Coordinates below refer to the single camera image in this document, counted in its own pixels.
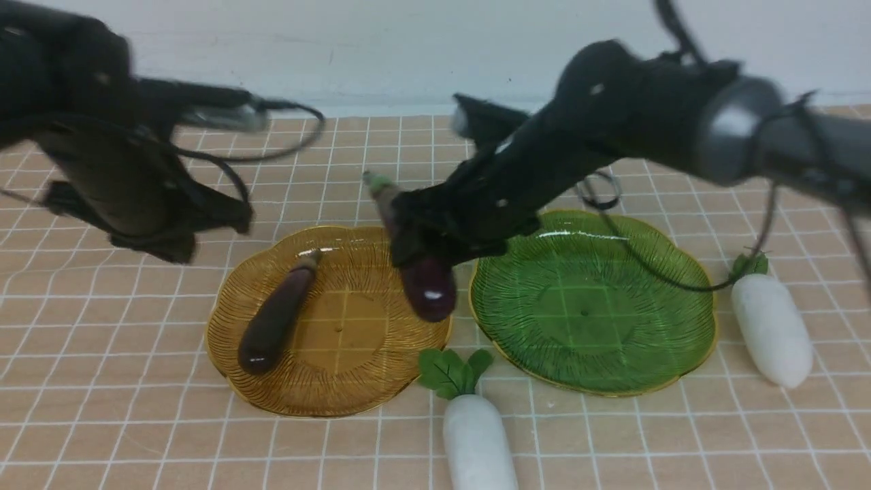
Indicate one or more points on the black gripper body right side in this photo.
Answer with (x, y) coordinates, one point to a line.
(522, 162)

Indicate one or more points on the dark purple eggplant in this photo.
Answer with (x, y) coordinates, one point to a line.
(267, 334)

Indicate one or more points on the white radish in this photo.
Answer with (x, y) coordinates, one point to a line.
(476, 443)
(770, 323)

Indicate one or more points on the white radish front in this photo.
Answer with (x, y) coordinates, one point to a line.
(476, 443)

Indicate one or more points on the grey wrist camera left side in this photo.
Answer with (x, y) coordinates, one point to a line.
(173, 102)

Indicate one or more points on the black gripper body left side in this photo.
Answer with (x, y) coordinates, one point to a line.
(137, 192)

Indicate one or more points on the green glass plate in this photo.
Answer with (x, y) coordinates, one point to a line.
(569, 306)

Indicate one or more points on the amber glass plate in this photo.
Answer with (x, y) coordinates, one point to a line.
(357, 340)

